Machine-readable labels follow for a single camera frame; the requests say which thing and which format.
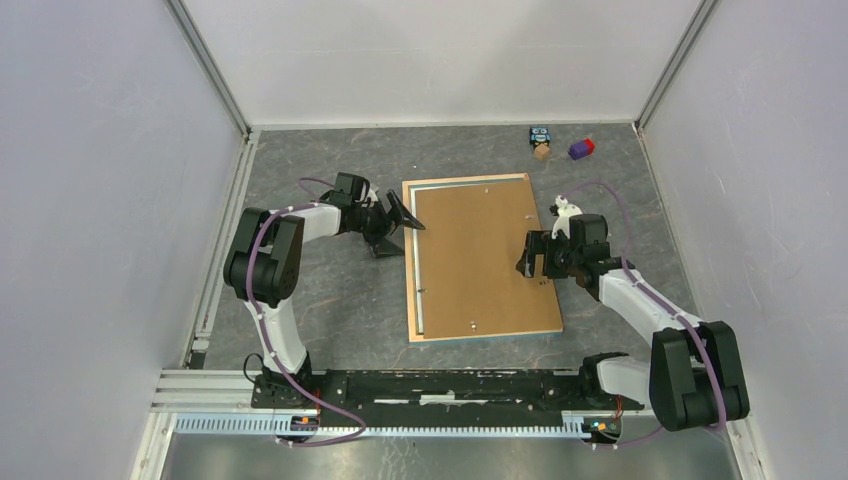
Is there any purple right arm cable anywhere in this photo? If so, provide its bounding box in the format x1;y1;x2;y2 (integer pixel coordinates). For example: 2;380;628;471
556;181;729;452

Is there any wooden picture frame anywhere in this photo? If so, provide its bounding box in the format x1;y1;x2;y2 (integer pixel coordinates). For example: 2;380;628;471
401;172;565;344

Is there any purple and red block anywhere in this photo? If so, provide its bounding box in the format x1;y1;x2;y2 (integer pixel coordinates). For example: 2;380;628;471
568;138;596;160

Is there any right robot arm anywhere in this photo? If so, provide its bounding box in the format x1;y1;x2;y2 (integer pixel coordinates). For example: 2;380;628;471
516;214;751;431

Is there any blue owl toy block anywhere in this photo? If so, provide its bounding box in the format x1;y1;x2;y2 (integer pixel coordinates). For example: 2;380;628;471
528;126;551;149

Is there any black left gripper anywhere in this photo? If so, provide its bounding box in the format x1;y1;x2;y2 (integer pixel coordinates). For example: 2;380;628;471
352;192;424;260

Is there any brown cardboard backing board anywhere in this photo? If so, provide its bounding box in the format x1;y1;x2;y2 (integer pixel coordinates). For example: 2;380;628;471
414;178;564;340

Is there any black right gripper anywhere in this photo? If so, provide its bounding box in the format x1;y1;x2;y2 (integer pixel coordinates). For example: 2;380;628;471
514;230;581;279

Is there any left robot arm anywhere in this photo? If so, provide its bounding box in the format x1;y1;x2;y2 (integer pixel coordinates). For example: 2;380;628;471
223;173;424;408

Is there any light blue toothed strip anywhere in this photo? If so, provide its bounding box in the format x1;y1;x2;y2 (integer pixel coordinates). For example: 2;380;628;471
174;413;590;440

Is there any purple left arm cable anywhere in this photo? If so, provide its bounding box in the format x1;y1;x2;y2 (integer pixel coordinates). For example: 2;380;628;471
243;176;367;449

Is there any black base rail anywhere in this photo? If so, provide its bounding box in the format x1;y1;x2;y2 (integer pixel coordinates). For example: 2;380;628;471
251;369;628;427

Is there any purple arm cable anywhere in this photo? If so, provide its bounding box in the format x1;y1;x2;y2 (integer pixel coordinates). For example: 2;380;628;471
556;181;729;452
243;176;367;449

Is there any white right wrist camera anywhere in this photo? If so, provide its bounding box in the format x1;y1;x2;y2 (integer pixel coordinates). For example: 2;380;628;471
551;195;583;239

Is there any small wooden cube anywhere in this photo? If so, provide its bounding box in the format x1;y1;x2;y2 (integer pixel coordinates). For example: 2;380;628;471
533;143;551;161

